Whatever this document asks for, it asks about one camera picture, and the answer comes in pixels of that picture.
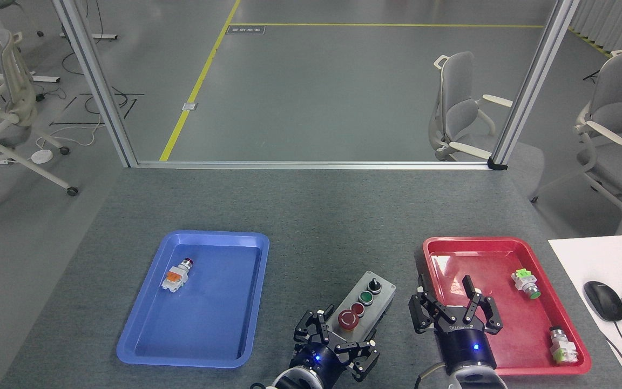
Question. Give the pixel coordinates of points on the red push button orange block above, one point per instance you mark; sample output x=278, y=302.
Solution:
x=176, y=275

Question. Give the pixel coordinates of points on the metal floor socket plate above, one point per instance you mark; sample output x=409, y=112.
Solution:
x=190, y=106

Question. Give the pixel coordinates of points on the red plastic tray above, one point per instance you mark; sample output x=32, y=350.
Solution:
x=505, y=324

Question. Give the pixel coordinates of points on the grey office chair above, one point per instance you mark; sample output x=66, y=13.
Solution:
x=459, y=113
x=621, y=135

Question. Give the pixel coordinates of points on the white mesh office chair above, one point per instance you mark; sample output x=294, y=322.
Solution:
x=14, y=116

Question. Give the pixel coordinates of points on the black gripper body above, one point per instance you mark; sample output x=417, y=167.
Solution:
x=319, y=361
x=466, y=347

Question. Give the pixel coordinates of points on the silver frame post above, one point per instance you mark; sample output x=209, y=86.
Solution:
x=532, y=86
x=97, y=86

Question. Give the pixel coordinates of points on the green push button switch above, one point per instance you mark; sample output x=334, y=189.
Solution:
x=526, y=283

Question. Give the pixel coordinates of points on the white side desk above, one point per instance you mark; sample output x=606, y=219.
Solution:
x=608, y=259

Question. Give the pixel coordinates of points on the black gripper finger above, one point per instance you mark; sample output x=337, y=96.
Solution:
x=427, y=312
x=316, y=327
x=362, y=359
x=485, y=312

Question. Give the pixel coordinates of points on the white desk foot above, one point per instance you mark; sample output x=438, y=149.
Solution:
x=89, y=36
x=30, y=79

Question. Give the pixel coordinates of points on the white round floor disc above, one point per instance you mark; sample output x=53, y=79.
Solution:
x=41, y=156

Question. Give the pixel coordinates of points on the dark floor label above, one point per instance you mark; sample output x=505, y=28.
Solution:
x=245, y=29

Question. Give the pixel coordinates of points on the silver frame crossbar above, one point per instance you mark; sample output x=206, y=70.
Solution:
x=311, y=165

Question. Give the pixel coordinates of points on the black computer mouse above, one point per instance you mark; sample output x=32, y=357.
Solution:
x=603, y=300

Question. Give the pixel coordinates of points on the grey control box with buttons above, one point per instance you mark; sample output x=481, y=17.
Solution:
x=367, y=305

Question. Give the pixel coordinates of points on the silver push button green block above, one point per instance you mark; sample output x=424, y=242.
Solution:
x=562, y=346

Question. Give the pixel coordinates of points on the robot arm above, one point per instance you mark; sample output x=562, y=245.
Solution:
x=465, y=379
x=295, y=379

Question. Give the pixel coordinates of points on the blue plastic tray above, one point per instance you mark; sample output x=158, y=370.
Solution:
x=208, y=319

